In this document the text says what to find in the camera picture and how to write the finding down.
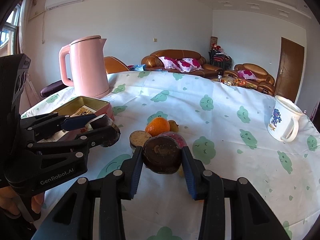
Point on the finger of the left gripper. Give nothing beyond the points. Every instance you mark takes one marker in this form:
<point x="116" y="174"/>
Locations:
<point x="43" y="126"/>
<point x="82" y="143"/>

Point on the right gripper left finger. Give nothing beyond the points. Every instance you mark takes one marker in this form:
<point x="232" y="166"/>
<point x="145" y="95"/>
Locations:
<point x="121" y="184"/>

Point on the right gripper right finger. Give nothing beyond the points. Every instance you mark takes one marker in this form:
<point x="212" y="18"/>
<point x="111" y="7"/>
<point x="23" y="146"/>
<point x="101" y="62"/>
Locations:
<point x="207" y="186"/>

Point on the layered cake with crumb top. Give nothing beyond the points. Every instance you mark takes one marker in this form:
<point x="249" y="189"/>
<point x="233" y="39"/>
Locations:
<point x="138" y="138"/>

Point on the large orange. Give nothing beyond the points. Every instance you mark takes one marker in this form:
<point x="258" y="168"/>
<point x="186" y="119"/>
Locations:
<point x="157" y="126"/>

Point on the purple red round fruit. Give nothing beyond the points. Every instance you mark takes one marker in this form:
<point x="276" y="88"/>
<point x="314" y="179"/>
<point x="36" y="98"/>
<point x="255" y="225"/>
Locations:
<point x="177" y="137"/>

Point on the person's left hand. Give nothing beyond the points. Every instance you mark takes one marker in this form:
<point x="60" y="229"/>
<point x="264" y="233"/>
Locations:
<point x="7" y="194"/>

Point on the small yellow fruit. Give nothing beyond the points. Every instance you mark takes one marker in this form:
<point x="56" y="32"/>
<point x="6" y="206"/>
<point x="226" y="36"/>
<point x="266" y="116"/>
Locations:
<point x="180" y="171"/>

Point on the pink metal tin box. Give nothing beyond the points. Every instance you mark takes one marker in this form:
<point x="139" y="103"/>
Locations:
<point x="80" y="105"/>

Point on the purple round stool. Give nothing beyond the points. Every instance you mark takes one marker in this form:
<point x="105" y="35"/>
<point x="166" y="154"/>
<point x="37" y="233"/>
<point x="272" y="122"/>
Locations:
<point x="52" y="88"/>

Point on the white cloud-print tablecloth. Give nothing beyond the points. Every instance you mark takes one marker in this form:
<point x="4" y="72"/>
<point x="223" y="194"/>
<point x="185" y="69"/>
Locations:
<point x="224" y="127"/>

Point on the small yellow-brown fruit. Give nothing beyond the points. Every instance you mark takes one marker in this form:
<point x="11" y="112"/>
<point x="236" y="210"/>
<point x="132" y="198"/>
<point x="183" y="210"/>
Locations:
<point x="173" y="126"/>

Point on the pink electric kettle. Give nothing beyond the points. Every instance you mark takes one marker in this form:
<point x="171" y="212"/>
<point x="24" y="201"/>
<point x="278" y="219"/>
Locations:
<point x="82" y="66"/>

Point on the orange leather chair back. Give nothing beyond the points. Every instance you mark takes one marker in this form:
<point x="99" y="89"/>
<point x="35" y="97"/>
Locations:
<point x="114" y="65"/>

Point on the white enamel mug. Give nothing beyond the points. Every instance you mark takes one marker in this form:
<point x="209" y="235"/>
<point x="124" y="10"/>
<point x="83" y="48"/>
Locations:
<point x="284" y="121"/>

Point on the blue cloth on sofa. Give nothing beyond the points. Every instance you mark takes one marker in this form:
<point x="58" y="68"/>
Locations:
<point x="138" y="67"/>

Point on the wooden coffee table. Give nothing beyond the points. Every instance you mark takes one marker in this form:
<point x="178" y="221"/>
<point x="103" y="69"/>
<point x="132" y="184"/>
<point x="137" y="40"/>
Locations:
<point x="236" y="82"/>

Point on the floral pillow on armchair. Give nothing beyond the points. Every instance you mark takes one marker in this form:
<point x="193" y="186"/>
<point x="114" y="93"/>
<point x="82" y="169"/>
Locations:
<point x="246" y="74"/>

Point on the brown leather armchair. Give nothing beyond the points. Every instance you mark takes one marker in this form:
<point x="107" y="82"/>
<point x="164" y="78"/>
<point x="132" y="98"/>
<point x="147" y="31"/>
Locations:
<point x="265" y="83"/>

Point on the floral pillow on sofa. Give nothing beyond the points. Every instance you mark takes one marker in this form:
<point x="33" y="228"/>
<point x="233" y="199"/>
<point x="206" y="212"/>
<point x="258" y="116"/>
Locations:
<point x="184" y="65"/>

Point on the brown leather long sofa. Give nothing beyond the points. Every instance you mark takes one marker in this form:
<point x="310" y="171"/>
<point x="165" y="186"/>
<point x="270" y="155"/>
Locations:
<point x="153" y="63"/>

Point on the dark shelf with items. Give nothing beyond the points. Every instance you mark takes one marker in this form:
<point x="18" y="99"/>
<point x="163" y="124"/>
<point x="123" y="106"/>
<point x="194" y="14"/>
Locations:
<point x="217" y="57"/>

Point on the brown wooden door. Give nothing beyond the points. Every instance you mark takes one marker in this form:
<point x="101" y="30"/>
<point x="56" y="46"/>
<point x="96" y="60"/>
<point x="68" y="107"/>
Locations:
<point x="290" y="69"/>

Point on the window with frame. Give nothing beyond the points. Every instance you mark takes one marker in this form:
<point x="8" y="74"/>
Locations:
<point x="9" y="33"/>

